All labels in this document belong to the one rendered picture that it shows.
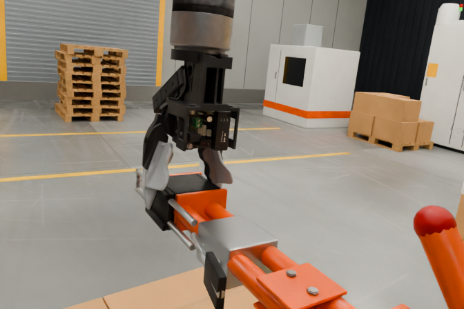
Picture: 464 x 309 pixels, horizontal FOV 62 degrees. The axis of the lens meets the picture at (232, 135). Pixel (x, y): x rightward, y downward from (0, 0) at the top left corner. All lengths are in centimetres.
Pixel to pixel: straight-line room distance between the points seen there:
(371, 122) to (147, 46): 562
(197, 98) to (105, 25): 929
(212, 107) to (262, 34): 1123
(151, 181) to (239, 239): 15
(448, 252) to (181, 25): 35
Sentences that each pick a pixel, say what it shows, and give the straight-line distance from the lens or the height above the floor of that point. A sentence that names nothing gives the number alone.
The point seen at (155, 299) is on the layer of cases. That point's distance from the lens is 156.
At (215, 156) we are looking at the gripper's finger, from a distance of 52.
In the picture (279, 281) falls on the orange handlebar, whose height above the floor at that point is 127.
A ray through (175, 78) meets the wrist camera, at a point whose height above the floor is 142.
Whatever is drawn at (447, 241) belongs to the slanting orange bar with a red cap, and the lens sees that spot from 26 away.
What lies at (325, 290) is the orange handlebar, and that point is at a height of 127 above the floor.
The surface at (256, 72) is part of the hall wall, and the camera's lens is 1163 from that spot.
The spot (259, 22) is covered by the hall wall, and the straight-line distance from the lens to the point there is 1162.
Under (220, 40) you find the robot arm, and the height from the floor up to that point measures 147.
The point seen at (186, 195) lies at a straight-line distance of 49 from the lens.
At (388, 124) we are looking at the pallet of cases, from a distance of 741.
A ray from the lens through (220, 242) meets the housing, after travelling 41.
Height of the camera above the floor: 146
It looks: 12 degrees down
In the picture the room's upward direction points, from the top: 5 degrees clockwise
